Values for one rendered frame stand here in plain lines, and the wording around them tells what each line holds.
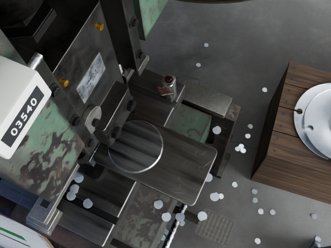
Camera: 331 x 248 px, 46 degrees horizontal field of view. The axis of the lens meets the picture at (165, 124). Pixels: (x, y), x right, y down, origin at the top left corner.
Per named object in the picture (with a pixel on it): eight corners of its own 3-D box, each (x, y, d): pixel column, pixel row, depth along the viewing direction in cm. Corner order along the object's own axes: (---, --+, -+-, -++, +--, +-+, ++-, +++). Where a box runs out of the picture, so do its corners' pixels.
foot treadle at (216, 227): (233, 223, 145) (235, 221, 140) (223, 248, 141) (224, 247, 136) (97, 160, 156) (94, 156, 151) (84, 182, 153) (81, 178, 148)
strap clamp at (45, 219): (86, 170, 93) (76, 158, 83) (50, 235, 88) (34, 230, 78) (65, 160, 94) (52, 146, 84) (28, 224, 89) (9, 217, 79)
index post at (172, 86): (177, 93, 99) (176, 75, 91) (172, 103, 99) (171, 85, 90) (167, 89, 100) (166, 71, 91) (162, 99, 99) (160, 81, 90)
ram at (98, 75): (146, 97, 79) (126, 0, 51) (111, 161, 74) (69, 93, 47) (74, 67, 82) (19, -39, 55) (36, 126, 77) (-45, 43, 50)
